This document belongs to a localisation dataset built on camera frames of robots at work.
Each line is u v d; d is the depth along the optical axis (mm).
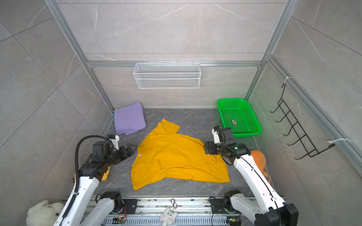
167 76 998
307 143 603
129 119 1078
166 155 927
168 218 673
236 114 1118
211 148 686
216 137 700
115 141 696
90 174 506
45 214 548
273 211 378
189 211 730
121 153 664
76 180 476
